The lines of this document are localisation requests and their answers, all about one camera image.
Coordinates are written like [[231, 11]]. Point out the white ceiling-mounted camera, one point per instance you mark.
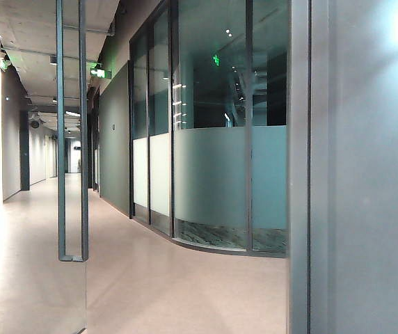
[[2, 59]]

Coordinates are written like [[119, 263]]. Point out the curved frosted glass partition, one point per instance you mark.
[[213, 174]]

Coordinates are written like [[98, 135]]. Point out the bright linear ceiling light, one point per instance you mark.
[[72, 113]]

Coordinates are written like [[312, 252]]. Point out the frameless glass door panel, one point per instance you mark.
[[28, 278]]

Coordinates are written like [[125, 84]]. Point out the boxy ceiling spot light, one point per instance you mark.
[[53, 60]]

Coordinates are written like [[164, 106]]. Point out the dark metal door frame post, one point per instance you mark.
[[299, 174]]

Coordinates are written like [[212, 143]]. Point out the dome security camera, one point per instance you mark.
[[34, 123]]

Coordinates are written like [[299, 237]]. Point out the dark grey wall pillar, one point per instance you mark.
[[24, 153]]

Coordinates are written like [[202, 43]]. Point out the grey ceiling conduit pipe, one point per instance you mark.
[[96, 30]]

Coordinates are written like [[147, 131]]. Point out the green illuminated exit sign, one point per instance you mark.
[[101, 72]]

